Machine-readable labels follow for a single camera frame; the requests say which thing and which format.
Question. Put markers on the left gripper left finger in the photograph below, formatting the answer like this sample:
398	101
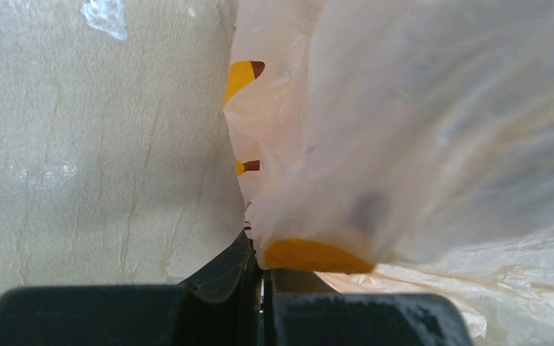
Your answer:
217	305

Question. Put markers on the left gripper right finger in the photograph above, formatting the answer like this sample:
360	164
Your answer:
300	309

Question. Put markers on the orange plastic bag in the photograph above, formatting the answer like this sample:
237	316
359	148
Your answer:
417	136

